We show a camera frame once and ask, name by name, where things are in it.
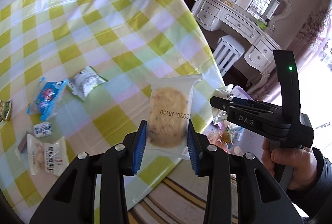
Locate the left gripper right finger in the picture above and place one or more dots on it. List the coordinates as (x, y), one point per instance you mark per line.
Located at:
(260, 198)

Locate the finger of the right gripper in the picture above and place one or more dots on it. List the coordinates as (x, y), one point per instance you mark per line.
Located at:
(254, 104)
(240, 112)

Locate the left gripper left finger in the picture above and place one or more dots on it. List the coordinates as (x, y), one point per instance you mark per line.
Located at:
(72, 197)

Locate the purple white storage box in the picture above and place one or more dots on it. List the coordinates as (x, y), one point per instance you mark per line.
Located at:
(244, 141)

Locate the white biscuit snack bag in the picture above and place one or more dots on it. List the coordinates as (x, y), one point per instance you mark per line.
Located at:
(47, 157)

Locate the round cracker clear packet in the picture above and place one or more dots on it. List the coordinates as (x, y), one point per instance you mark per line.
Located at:
(169, 115)

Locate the small green yellow packet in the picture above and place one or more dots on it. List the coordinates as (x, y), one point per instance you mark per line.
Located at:
(5, 110)

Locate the brown bar clear packet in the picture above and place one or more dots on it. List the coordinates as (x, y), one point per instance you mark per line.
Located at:
(22, 145)

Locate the person right hand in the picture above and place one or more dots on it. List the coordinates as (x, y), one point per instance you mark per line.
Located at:
(304, 162)

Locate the white slatted stool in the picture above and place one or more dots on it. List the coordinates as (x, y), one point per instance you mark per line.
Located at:
(227, 52)

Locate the floral lace curtain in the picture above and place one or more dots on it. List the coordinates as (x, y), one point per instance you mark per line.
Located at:
(307, 45)

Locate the striped beige cushion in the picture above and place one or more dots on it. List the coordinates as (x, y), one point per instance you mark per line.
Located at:
(180, 198)

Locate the white ornate dressing table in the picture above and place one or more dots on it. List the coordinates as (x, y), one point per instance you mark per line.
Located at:
(214, 15)

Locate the blue pink cartoon packet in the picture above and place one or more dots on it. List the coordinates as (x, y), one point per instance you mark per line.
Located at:
(46, 98)

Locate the white green snack packet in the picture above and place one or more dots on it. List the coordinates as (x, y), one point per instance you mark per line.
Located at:
(84, 82)

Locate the green checkered tablecloth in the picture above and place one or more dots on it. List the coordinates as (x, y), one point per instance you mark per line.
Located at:
(97, 57)

